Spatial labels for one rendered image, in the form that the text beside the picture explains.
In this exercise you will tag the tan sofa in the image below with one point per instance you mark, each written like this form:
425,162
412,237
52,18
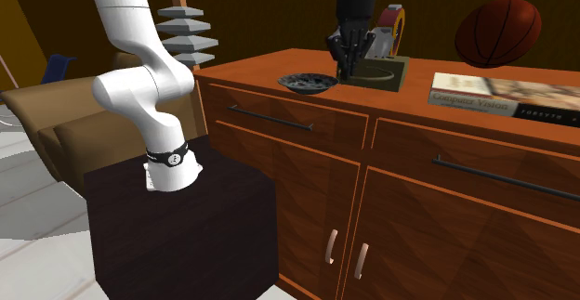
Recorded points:
68,131

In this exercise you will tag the brown basketball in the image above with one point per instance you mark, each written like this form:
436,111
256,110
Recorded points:
498,32

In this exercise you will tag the dark shallow bowl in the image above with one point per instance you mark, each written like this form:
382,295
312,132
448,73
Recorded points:
308,83

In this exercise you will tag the grey red tape dispenser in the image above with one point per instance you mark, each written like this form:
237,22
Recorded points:
385,36

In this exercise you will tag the dark robot stand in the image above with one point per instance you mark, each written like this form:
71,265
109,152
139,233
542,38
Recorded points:
181,244

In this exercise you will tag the olive square box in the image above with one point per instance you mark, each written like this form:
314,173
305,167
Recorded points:
385,75

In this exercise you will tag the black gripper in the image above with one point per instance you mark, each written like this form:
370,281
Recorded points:
355,9

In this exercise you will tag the large thick book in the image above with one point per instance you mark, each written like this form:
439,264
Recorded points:
475,93

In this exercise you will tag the blue chair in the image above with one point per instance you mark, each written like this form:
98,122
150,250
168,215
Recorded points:
56,68

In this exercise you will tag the orange wooden sideboard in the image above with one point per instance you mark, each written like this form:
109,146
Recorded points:
408,190

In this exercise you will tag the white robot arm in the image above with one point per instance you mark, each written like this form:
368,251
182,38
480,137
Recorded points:
136,81

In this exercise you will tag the wooden stand with grey tiers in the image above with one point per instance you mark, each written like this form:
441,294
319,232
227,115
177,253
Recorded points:
185,27

